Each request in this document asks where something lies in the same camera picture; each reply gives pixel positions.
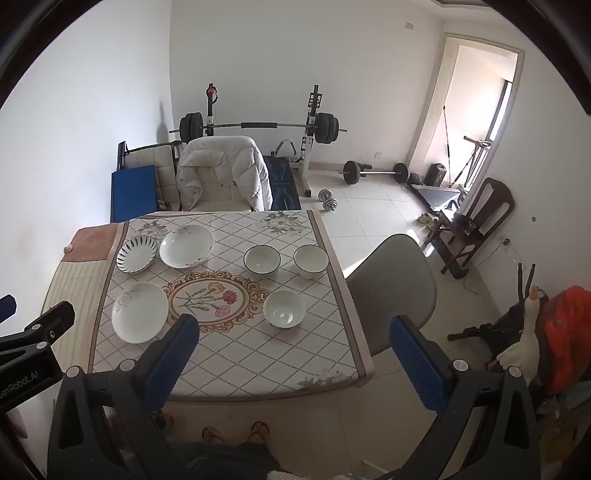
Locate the white goose plush toy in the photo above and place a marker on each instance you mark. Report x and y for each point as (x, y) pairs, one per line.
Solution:
(519, 350)

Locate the door frame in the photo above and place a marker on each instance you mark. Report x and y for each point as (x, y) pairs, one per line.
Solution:
(438, 92)

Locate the orange bag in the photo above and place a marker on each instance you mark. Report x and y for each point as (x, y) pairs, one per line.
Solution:
(568, 332)

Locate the person's dark pants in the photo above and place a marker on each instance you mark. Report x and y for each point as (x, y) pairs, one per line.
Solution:
(221, 461)

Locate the white down jacket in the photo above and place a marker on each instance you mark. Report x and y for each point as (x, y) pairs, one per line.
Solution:
(240, 161)

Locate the blue patterned plate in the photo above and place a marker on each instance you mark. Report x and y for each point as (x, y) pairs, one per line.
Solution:
(187, 247)

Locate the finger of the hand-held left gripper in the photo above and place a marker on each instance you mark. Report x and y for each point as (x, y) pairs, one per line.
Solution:
(53, 318)
(6, 307)

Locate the treadmill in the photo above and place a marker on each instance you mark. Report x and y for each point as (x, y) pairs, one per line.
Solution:
(434, 194)

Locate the blue folded mat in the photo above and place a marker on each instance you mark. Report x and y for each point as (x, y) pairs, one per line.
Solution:
(134, 194)

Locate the white floral plate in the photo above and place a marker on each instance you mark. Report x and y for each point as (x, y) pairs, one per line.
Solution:
(138, 314)

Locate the white bowl with dark rim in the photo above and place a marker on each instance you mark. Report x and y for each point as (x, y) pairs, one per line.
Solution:
(310, 261)
(262, 261)

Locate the dark wooden chair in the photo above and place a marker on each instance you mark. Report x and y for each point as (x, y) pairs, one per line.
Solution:
(496, 194)

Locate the black bag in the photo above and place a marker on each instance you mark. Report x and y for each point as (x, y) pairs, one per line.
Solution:
(436, 174)

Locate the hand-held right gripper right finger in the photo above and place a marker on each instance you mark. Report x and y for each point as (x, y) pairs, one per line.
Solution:
(418, 369)

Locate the beige striped bed mat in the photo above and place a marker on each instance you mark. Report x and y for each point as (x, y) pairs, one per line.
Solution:
(74, 295)

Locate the cream folding chair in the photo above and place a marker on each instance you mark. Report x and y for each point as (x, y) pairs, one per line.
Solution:
(166, 166)

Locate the blue striped plate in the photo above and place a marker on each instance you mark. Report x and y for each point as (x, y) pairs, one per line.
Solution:
(136, 256)

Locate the person's foot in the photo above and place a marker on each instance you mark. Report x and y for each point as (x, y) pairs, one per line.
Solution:
(213, 434)
(258, 431)

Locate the squat rack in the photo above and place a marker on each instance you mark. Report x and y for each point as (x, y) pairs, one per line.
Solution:
(315, 106)

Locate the black kick scooter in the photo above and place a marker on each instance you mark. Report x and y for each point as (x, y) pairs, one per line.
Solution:
(480, 330)

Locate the chrome dumbbell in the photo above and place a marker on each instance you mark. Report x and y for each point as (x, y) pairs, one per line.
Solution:
(328, 201)

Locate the short barbell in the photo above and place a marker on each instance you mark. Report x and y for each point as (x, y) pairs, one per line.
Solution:
(351, 172)

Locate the person's left foot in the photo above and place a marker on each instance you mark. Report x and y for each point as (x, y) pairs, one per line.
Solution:
(213, 434)

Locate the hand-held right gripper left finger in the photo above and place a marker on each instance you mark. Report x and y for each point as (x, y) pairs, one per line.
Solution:
(173, 364)

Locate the person's right foot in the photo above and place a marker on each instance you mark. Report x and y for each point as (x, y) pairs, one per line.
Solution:
(258, 431)

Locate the printed floral tablecloth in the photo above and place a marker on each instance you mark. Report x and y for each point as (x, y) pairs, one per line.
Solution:
(240, 341)

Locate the white cup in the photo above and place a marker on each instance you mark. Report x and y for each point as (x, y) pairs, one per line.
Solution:
(283, 309)

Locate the barbell with black plates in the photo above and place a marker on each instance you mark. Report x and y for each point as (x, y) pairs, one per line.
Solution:
(258, 124)

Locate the white shoes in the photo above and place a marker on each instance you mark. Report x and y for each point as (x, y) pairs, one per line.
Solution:
(427, 219)

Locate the cream office chair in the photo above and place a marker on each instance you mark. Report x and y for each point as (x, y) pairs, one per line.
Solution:
(217, 189)

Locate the brown cloth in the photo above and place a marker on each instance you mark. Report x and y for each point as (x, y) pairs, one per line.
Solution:
(94, 242)

